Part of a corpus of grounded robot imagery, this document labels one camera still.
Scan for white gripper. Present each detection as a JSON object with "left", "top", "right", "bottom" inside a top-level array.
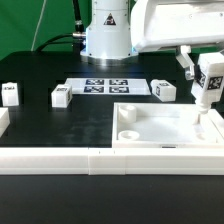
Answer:
[{"left": 131, "top": 0, "right": 224, "bottom": 80}]

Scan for white fence piece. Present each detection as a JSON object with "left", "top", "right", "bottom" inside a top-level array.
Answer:
[
  {"left": 0, "top": 108, "right": 10, "bottom": 137},
  {"left": 208, "top": 109, "right": 224, "bottom": 138}
]

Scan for white square tabletop part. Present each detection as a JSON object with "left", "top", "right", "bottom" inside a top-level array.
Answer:
[{"left": 112, "top": 102, "right": 224, "bottom": 149}]

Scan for white fiducial marker sheet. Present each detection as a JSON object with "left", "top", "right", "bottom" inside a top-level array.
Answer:
[{"left": 66, "top": 78, "right": 151, "bottom": 95}]

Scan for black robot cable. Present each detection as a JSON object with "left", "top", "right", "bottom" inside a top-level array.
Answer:
[{"left": 35, "top": 0, "right": 87, "bottom": 53}]

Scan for white thin cable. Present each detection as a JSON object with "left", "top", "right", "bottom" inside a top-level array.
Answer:
[{"left": 30, "top": 0, "right": 47, "bottom": 52}]

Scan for white left fence piece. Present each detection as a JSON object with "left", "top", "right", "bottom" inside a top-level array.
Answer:
[{"left": 0, "top": 108, "right": 10, "bottom": 137}]

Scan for white front fence bar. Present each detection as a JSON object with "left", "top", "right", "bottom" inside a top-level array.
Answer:
[{"left": 0, "top": 148, "right": 224, "bottom": 175}]

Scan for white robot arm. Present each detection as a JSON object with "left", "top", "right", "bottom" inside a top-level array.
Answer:
[{"left": 81, "top": 0, "right": 224, "bottom": 80}]

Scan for white right fence piece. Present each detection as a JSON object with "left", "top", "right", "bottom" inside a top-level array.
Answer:
[{"left": 208, "top": 109, "right": 224, "bottom": 138}]

